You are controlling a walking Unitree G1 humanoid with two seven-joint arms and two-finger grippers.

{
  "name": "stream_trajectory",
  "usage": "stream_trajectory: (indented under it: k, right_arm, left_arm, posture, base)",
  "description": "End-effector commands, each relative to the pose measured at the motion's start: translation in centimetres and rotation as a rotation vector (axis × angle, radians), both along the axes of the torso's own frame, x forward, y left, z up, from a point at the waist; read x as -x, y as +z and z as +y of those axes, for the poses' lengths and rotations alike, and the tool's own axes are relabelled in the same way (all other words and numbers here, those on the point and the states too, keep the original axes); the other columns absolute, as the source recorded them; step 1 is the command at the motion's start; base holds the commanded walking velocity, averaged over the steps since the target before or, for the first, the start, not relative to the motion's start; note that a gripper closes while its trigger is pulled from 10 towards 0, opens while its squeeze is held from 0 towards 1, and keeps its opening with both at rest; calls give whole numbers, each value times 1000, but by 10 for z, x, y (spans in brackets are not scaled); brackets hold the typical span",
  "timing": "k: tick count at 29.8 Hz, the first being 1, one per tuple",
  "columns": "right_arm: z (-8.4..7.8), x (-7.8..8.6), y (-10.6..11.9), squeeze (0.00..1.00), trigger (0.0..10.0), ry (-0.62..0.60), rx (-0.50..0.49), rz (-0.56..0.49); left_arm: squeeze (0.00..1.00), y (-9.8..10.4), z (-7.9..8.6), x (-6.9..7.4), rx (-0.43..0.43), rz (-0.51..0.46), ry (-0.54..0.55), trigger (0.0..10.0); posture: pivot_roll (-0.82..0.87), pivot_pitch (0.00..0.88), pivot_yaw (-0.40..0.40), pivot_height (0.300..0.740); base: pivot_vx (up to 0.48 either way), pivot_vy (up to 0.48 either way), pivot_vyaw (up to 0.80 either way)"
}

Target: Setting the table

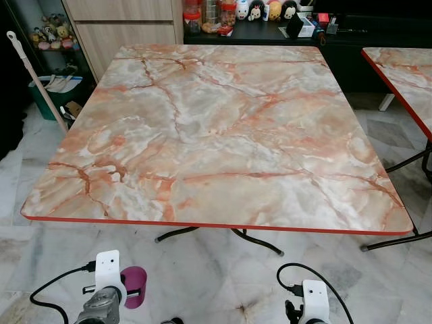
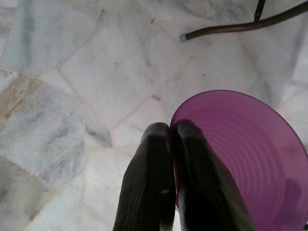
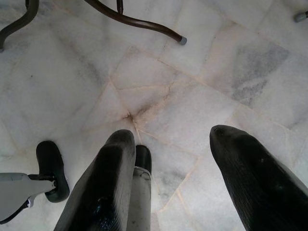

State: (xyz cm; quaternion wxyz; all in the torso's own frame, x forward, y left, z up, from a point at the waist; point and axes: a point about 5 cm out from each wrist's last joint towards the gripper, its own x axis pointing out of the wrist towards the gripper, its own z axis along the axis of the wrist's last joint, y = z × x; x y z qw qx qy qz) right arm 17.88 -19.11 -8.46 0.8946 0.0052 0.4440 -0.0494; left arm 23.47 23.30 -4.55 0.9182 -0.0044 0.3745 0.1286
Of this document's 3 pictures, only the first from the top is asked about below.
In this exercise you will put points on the purple plastic cup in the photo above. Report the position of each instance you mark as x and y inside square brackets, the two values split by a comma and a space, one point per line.
[136, 278]

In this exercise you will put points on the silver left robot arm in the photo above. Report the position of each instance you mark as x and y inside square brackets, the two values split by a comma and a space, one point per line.
[100, 310]

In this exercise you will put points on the black metal table legs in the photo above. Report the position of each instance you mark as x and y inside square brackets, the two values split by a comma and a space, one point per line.
[253, 240]

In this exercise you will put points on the marble pattern folding table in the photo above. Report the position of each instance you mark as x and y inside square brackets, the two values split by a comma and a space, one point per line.
[223, 142]

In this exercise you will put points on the small brown cardboard box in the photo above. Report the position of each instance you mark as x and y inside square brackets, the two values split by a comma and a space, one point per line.
[73, 110]

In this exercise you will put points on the green plastic bin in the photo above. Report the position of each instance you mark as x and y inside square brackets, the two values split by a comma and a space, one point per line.
[50, 101]

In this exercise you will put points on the white table leg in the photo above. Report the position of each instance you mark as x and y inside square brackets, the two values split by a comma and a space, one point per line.
[386, 102]

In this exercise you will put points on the wooden broom stick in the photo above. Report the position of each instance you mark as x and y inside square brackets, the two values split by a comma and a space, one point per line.
[37, 79]

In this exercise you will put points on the marble pattern table, red edge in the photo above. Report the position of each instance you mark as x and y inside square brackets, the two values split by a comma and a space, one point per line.
[408, 74]

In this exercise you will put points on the light wood cabinet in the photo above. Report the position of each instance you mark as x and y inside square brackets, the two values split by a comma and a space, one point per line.
[121, 34]

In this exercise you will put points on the pink plush toy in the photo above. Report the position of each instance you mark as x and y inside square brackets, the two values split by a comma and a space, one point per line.
[44, 44]

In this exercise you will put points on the yellow bear plush toy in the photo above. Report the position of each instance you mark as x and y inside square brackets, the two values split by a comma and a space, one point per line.
[63, 34]

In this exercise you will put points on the red lid clear jar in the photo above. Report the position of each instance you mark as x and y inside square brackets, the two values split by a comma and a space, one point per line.
[192, 17]

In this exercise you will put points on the clear jar with snacks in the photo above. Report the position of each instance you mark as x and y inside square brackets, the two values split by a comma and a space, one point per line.
[211, 15]

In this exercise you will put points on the white and black box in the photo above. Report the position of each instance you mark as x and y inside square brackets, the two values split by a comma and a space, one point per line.
[302, 26]

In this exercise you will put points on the black low sideboard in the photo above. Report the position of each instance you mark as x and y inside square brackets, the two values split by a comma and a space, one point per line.
[378, 37]

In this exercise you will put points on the small red lid jar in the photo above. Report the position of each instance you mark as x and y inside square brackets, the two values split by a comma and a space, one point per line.
[229, 12]

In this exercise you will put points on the small red box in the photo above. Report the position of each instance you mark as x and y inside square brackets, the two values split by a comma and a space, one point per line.
[323, 17]

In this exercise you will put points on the black eared plush toy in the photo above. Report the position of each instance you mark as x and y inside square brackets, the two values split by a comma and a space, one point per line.
[289, 11]

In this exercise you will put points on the black and white plush toy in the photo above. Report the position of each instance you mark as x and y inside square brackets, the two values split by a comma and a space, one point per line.
[256, 11]

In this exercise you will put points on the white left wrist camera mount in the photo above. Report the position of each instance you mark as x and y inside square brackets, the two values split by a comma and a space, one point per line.
[107, 270]

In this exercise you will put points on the black tube table frame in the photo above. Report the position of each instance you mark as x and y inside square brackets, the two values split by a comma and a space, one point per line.
[398, 239]

